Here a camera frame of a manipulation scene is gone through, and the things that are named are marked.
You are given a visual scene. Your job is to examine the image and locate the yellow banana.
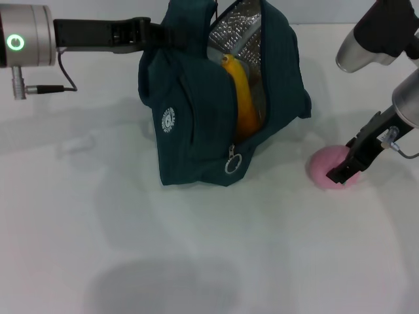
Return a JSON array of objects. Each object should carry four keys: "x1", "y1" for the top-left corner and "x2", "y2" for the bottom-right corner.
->
[{"x1": 220, "y1": 53, "x2": 260, "y2": 144}]

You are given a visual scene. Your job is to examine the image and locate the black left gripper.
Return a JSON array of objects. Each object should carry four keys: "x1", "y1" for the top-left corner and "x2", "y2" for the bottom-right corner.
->
[{"x1": 52, "y1": 16, "x2": 185, "y2": 55}]

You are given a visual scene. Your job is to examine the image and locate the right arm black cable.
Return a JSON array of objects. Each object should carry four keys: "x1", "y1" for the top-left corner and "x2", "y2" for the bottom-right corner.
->
[{"x1": 380, "y1": 125, "x2": 419, "y2": 160}]

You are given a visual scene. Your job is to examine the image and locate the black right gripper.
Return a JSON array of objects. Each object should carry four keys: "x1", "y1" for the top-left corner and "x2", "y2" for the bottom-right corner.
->
[{"x1": 325, "y1": 107, "x2": 409, "y2": 184}]

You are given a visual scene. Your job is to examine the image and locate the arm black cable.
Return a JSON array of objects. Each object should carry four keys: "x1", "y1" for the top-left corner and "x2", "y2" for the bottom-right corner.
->
[
  {"x1": 12, "y1": 46, "x2": 79, "y2": 101},
  {"x1": 380, "y1": 125, "x2": 419, "y2": 160}
]

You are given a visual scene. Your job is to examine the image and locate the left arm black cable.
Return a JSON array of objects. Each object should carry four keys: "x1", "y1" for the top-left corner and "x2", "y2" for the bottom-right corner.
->
[{"x1": 12, "y1": 46, "x2": 79, "y2": 101}]

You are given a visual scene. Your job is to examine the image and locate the pink peach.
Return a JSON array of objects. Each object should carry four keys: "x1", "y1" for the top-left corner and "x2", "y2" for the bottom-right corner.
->
[{"x1": 308, "y1": 145, "x2": 361, "y2": 192}]

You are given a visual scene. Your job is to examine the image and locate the dark teal insulated lunch bag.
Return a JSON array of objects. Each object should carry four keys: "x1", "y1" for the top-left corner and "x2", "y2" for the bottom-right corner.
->
[{"x1": 137, "y1": 0, "x2": 312, "y2": 188}]

